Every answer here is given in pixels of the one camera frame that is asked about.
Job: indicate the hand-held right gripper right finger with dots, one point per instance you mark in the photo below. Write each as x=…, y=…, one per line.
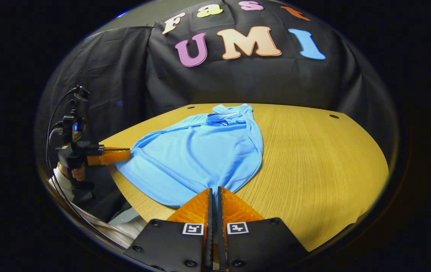
x=260, y=245

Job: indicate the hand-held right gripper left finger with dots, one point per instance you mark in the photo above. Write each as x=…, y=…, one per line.
x=173, y=249

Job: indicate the light blue T-shirt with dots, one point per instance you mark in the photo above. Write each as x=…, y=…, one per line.
x=200, y=155

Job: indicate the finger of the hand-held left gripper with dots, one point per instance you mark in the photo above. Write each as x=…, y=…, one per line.
x=109, y=157
x=113, y=147

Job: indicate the person's torso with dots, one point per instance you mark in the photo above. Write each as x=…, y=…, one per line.
x=98, y=196

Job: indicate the black backdrop cloth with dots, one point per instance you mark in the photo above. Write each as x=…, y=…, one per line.
x=238, y=79

